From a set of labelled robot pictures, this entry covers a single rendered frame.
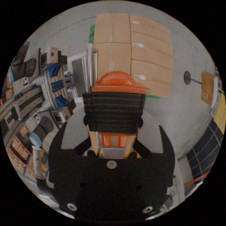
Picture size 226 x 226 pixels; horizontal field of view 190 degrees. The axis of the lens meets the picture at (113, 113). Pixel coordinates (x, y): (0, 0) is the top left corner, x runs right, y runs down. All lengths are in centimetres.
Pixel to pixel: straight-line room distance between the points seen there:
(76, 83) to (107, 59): 71
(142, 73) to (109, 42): 51
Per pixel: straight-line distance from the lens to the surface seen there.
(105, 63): 81
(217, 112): 723
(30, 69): 62
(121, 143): 17
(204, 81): 186
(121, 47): 86
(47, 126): 63
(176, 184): 131
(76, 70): 130
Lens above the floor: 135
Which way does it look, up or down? 58 degrees down
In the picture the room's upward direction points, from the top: 178 degrees counter-clockwise
